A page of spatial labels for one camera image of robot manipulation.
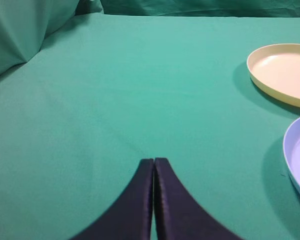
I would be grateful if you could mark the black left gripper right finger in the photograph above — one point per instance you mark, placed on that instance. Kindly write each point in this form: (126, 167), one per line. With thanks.
(178, 216)

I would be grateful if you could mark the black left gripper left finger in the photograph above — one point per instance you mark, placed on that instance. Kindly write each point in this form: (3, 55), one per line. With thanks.
(130, 216)

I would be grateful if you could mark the blue plastic plate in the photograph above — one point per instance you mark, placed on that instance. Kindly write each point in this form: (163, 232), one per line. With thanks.
(291, 152)

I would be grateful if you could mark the yellow plastic plate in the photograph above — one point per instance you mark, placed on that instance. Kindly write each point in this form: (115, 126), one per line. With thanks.
(275, 69)

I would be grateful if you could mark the green tablecloth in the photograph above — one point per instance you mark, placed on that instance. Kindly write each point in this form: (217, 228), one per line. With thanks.
(106, 91)

